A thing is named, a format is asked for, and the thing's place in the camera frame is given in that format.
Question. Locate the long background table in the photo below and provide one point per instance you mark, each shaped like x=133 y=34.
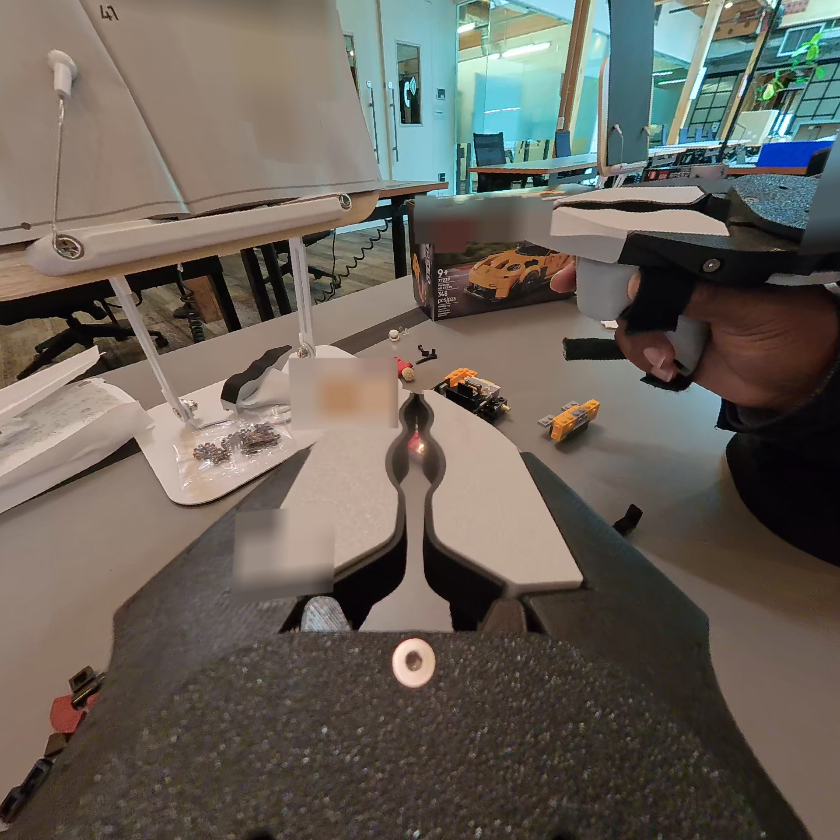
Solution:
x=531 y=167

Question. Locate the potted plant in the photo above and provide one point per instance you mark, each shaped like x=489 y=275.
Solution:
x=797 y=65

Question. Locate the phone sign door window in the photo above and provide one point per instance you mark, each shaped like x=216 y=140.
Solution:
x=409 y=82
x=352 y=62

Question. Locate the white paper bag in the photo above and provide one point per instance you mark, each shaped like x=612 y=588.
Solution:
x=59 y=426

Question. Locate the clear bag of parts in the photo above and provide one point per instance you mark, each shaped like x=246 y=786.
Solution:
x=229 y=449

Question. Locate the black brick car chassis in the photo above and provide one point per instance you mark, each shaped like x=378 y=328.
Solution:
x=472 y=394

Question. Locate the person's right hand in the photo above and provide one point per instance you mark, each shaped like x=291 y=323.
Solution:
x=768 y=341

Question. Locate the black hinge brick piece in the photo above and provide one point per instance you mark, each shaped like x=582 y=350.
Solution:
x=426 y=354

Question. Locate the black office chair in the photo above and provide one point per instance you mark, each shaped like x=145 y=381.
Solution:
x=65 y=328
x=492 y=151

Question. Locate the yellow car toy box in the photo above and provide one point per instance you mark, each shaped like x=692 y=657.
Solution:
x=485 y=282

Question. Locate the black white plastic bag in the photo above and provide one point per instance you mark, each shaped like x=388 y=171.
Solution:
x=256 y=380

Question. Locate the grey divider panel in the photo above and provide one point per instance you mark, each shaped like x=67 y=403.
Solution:
x=630 y=79

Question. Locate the dark toy box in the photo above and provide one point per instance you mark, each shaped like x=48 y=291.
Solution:
x=682 y=172

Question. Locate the white book stand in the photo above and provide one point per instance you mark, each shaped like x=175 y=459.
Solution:
x=197 y=223

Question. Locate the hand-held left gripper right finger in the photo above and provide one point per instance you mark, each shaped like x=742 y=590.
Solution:
x=499 y=505

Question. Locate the wooden table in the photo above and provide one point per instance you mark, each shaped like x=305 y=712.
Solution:
x=407 y=189

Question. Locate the dark red brick piece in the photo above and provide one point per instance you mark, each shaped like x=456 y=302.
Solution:
x=69 y=712

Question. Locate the orange grey brick assembly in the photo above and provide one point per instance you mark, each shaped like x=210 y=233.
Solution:
x=571 y=420

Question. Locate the blue plastic bin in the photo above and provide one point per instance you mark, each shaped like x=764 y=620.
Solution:
x=787 y=157

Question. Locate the grey desk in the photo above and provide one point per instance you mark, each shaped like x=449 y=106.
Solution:
x=623 y=472

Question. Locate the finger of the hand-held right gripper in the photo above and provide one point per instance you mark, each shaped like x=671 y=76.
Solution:
x=630 y=195
x=623 y=224

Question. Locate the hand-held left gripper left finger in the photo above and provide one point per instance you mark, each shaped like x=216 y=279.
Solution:
x=354 y=485

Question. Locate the red toy minifigure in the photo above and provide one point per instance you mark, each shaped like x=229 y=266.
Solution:
x=403 y=367

